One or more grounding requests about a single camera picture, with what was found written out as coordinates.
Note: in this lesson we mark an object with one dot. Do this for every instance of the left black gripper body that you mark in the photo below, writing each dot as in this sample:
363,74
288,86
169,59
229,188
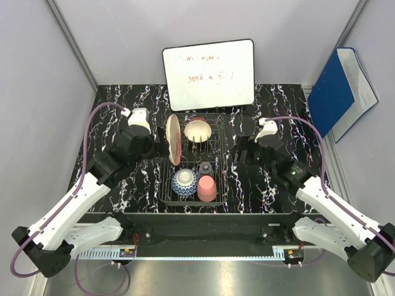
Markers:
150,149

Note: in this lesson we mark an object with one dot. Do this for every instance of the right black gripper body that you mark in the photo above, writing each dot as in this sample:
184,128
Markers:
254,157

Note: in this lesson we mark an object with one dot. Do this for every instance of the clear drinking glass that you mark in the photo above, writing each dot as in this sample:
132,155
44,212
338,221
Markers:
205,169

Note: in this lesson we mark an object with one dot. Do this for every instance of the pink plastic cup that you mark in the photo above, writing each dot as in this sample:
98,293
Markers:
206,189

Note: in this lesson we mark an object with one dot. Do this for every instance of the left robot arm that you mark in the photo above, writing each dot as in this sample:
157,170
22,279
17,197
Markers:
50,243

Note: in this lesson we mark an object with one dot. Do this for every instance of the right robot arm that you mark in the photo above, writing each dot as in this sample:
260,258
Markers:
366,245

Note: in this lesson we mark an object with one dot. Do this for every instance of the cream pink plate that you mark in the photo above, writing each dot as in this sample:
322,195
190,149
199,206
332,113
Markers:
173,137

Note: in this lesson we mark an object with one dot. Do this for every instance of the red floral bowl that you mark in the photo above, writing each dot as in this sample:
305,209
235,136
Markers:
198,130

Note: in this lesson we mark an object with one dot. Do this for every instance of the blue white patterned bowl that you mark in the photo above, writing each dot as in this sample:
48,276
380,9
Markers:
184,183

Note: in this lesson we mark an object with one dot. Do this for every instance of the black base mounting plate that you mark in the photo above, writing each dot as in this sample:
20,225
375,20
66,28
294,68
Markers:
235,237

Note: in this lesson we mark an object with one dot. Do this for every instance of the white whiteboard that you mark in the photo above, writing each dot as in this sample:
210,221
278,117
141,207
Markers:
211,75

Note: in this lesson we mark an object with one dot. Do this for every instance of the blue folder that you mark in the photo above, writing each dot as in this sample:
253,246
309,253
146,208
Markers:
341,95

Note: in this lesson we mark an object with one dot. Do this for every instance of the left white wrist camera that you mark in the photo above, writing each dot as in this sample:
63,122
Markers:
140,117

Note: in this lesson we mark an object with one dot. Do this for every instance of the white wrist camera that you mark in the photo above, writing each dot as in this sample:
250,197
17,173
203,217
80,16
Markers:
268,128
140,117

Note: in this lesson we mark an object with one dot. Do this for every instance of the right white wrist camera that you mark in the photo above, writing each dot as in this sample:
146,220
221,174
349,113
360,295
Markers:
268,128

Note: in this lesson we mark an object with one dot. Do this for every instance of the grey wire dish rack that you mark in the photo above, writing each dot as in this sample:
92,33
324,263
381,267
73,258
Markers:
213,151

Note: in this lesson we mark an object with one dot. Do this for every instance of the white slotted cable duct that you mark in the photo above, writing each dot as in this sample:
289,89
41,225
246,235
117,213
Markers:
108,254

